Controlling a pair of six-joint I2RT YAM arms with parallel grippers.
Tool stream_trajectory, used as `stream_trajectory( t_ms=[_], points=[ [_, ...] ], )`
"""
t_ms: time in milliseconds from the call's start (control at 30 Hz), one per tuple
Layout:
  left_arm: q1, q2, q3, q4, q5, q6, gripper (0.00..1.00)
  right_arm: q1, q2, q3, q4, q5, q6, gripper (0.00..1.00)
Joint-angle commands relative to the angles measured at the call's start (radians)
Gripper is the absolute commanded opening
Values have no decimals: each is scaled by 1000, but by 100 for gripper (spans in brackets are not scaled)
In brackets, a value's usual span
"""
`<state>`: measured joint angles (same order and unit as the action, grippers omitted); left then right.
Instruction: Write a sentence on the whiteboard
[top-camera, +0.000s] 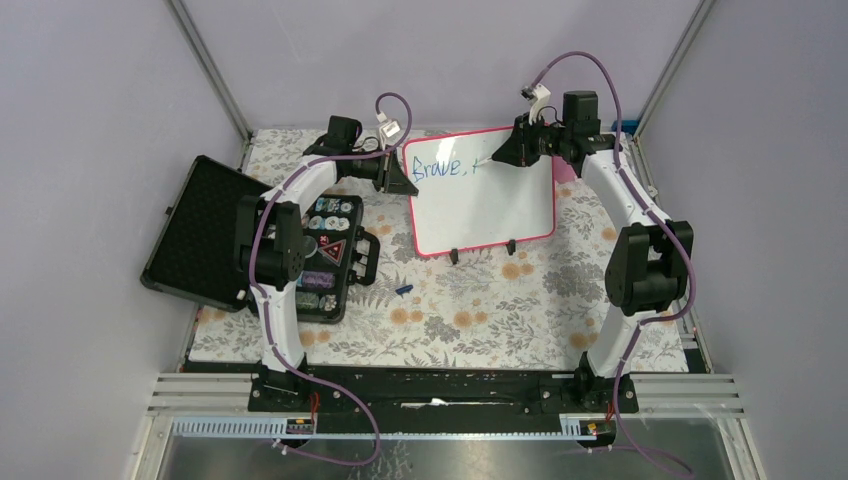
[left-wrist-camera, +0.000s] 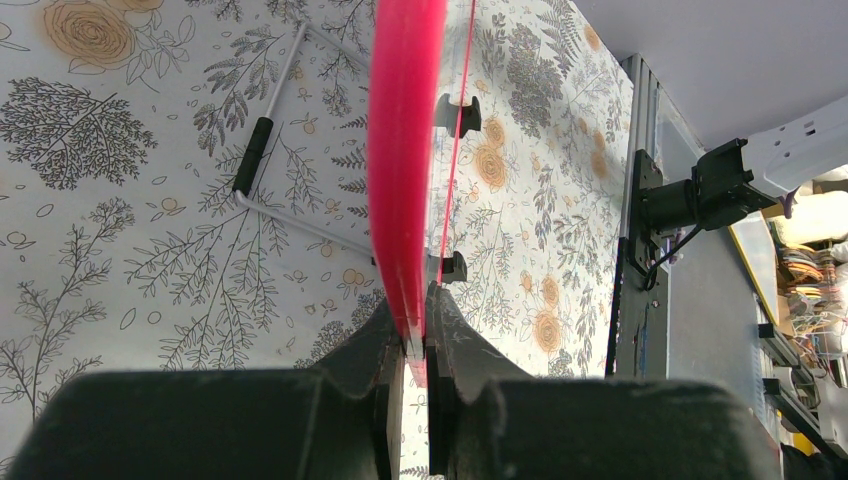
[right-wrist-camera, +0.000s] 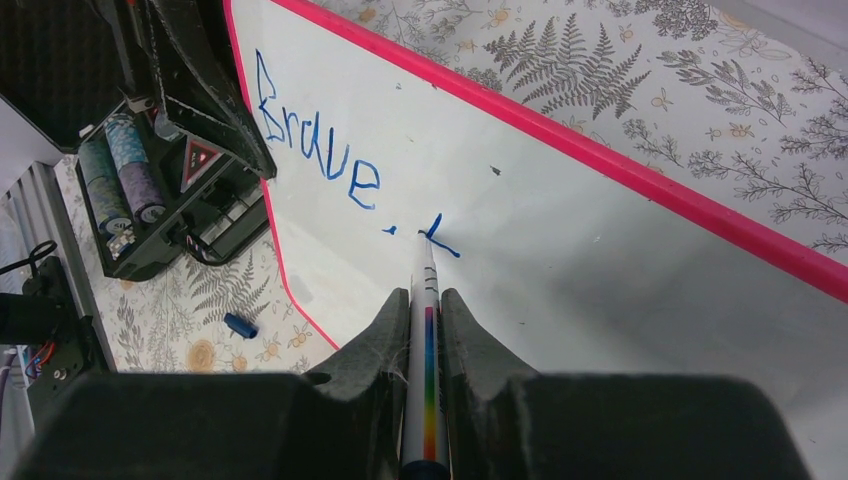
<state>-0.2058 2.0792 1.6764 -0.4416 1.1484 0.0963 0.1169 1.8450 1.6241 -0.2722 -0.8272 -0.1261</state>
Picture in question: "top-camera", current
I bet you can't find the pink framed whiteboard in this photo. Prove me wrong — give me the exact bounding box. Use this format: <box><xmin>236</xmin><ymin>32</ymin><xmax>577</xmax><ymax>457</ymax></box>
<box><xmin>402</xmin><ymin>127</ymin><xmax>556</xmax><ymax>257</ymax></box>

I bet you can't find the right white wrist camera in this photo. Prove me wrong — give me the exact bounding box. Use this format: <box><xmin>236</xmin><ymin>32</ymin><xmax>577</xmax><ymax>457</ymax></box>
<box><xmin>520</xmin><ymin>83</ymin><xmax>551</xmax><ymax>125</ymax></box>

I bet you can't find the blue corner object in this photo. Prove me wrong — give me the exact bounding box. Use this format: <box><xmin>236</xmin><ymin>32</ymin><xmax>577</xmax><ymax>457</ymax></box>
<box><xmin>610</xmin><ymin>120</ymin><xmax>640</xmax><ymax>135</ymax></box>

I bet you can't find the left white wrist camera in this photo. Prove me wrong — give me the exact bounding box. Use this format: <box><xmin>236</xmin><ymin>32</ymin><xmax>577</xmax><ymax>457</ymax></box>
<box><xmin>376</xmin><ymin>112</ymin><xmax>402</xmax><ymax>145</ymax></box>

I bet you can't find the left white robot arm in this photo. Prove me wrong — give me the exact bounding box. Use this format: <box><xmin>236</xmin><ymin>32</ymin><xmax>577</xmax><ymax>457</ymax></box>
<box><xmin>234</xmin><ymin>113</ymin><xmax>418</xmax><ymax>411</ymax></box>

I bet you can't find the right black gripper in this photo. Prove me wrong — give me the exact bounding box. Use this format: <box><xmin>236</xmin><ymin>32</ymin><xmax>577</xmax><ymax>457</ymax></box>
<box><xmin>492</xmin><ymin>113</ymin><xmax>571</xmax><ymax>169</ymax></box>

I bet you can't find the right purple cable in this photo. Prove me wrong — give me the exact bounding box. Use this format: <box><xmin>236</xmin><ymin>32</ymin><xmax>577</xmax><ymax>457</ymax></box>
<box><xmin>527</xmin><ymin>51</ymin><xmax>700</xmax><ymax>478</ymax></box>

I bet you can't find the pink eraser block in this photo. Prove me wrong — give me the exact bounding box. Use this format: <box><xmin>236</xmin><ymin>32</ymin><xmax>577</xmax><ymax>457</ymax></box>
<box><xmin>552</xmin><ymin>157</ymin><xmax>577</xmax><ymax>184</ymax></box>

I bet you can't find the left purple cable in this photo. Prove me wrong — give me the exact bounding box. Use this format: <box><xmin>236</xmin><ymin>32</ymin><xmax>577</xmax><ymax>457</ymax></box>
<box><xmin>247</xmin><ymin>92</ymin><xmax>415</xmax><ymax>468</ymax></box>

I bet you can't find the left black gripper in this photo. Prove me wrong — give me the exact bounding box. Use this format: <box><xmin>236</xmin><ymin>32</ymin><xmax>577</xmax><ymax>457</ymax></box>
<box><xmin>347</xmin><ymin>145</ymin><xmax>418</xmax><ymax>196</ymax></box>

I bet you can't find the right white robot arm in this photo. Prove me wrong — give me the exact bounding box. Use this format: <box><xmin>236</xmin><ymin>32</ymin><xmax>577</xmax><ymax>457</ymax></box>
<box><xmin>491</xmin><ymin>85</ymin><xmax>694</xmax><ymax>412</ymax></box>

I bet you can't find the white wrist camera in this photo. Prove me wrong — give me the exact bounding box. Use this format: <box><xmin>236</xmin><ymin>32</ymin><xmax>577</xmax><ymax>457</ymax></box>
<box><xmin>376</xmin><ymin>112</ymin><xmax>402</xmax><ymax>145</ymax></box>
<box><xmin>520</xmin><ymin>83</ymin><xmax>551</xmax><ymax>125</ymax></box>

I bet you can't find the purple cable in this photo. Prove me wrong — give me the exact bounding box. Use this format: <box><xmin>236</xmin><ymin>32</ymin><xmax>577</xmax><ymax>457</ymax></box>
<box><xmin>527</xmin><ymin>51</ymin><xmax>700</xmax><ymax>478</ymax></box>
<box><xmin>247</xmin><ymin>92</ymin><xmax>415</xmax><ymax>468</ymax></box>

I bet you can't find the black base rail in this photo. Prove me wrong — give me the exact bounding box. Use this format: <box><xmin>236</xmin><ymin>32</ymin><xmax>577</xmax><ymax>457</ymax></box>
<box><xmin>248</xmin><ymin>364</ymin><xmax>639</xmax><ymax>435</ymax></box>

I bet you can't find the open black case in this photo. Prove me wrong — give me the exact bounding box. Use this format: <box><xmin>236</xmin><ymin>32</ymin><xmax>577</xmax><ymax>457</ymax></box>
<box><xmin>140</xmin><ymin>155</ymin><xmax>380</xmax><ymax>324</ymax></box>

